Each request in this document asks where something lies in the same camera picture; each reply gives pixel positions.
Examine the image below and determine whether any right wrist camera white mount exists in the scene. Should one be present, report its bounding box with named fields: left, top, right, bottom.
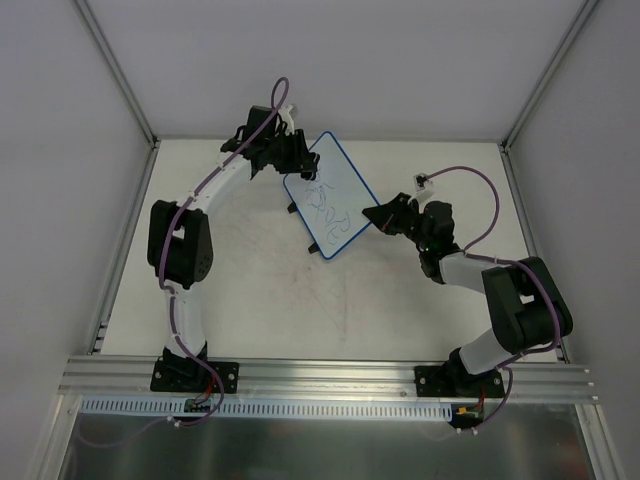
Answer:
left=409, top=173, right=436, bottom=204

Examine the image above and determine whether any aluminium frame post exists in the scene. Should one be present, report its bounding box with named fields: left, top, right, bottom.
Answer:
left=71, top=0, right=158, bottom=147
left=500, top=0, right=601, bottom=152

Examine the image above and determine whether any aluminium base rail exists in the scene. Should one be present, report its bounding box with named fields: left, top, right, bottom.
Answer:
left=58, top=355, right=601, bottom=404

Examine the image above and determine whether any blue framed whiteboard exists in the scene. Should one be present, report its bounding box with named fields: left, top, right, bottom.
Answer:
left=283, top=131, right=379, bottom=261

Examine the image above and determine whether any left aluminium frame post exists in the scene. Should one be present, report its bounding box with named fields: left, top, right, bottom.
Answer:
left=71, top=0, right=158, bottom=147

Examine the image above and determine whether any black whiteboard eraser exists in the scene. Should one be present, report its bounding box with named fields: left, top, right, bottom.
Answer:
left=300, top=171, right=316, bottom=181

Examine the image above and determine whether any right aluminium frame post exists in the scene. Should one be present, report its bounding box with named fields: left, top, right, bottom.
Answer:
left=500, top=0, right=601, bottom=152

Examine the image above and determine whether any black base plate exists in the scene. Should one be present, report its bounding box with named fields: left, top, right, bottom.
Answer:
left=414, top=365, right=506, bottom=399
left=150, top=357, right=239, bottom=394

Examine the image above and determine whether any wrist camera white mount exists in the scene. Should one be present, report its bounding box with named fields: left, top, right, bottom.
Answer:
left=409, top=173, right=436, bottom=204
left=278, top=104, right=298, bottom=135

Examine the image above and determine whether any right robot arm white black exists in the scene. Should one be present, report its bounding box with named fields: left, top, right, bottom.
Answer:
left=363, top=193, right=573, bottom=397

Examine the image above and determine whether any white slotted cable duct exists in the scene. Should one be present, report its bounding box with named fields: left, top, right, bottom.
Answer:
left=80, top=396, right=453, bottom=423

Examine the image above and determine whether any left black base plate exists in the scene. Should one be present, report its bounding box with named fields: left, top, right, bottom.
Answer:
left=150, top=357, right=239, bottom=394

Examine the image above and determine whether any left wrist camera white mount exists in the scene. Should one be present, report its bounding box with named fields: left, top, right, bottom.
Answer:
left=278, top=104, right=298, bottom=135

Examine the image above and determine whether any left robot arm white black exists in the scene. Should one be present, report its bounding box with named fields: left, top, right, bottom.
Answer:
left=147, top=105, right=320, bottom=390

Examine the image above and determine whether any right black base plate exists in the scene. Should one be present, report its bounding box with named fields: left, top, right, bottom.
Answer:
left=414, top=365, right=506, bottom=399

